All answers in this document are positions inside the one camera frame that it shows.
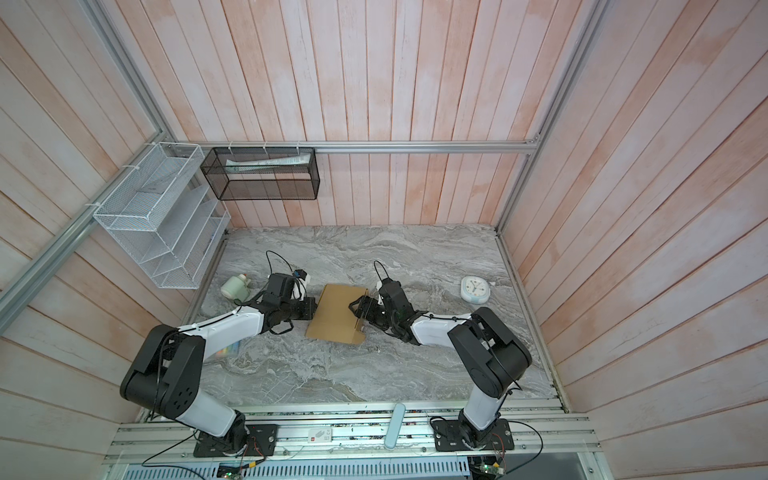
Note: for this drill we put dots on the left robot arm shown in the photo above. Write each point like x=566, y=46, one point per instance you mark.
x=165, y=375

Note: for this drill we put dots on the brown cardboard box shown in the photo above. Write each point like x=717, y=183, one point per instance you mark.
x=333, y=320

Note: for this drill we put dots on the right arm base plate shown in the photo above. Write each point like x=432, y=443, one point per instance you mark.
x=460, y=435

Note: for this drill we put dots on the white tape roll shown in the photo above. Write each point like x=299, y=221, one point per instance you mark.
x=236, y=289

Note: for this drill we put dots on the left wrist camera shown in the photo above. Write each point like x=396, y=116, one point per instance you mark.
x=300, y=278

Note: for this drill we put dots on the aluminium front rail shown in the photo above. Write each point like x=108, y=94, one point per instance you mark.
x=359, y=429

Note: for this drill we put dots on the aluminium wall frame bar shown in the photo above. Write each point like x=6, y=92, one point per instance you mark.
x=384, y=147

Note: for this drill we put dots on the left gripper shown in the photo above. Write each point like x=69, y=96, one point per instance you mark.
x=310, y=307

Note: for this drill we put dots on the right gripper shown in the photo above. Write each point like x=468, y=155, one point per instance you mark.
x=374, y=303

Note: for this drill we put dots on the white label tag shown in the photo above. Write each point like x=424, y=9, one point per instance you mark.
x=320, y=435

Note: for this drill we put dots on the black mesh basket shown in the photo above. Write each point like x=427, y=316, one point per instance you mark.
x=297, y=186

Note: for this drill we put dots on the coloured marker pack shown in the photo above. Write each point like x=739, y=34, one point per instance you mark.
x=230, y=351

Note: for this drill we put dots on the white wire mesh shelf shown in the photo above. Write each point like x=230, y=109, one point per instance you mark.
x=169, y=223

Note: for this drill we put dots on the paper sheet in basket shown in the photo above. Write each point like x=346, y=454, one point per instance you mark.
x=280, y=165

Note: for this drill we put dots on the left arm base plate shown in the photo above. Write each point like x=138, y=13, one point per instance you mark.
x=243, y=438

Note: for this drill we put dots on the white round clock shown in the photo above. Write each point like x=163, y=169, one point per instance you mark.
x=475, y=290

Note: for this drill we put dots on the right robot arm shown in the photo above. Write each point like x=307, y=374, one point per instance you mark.
x=493, y=356

